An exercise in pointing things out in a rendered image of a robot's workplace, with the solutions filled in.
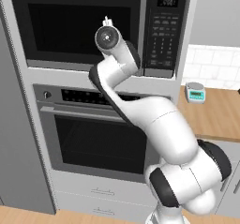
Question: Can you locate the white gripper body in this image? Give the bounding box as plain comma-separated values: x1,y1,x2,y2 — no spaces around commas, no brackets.
102,15,113,27

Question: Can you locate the black built-in microwave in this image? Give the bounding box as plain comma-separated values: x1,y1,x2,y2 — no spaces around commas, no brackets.
7,0,193,80

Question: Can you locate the silver drawer handle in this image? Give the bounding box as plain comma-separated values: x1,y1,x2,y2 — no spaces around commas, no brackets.
90,187,116,197
92,206,116,217

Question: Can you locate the grey fridge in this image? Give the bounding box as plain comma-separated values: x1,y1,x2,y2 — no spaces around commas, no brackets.
0,0,58,216

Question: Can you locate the black microwave door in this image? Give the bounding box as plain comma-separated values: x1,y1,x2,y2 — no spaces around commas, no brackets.
7,0,148,73

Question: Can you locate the silver microwave door handle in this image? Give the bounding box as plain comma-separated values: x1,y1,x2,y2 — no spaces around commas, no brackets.
139,0,149,76

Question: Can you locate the silver cupboard handle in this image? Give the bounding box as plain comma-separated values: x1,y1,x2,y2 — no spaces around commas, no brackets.
219,176,232,193

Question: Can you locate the grey base cupboard door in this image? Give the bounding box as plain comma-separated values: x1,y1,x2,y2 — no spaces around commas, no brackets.
200,139,240,220

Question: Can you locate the grey drawer front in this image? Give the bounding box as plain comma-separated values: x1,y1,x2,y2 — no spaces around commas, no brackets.
50,169,158,209
53,189,155,224

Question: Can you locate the stainless steel oven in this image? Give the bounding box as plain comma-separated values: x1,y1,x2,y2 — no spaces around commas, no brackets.
32,82,173,184

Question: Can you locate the silver oven door handle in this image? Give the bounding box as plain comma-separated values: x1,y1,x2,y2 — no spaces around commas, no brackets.
39,105,127,123

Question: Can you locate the grey tall appliance cabinet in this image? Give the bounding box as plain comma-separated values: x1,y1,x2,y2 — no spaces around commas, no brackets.
0,0,201,224

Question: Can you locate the oven door with dark window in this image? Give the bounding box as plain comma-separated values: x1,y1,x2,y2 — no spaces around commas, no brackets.
37,100,165,184

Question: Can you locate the small digital kitchen scale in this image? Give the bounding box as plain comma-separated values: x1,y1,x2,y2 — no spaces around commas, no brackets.
185,82,206,104

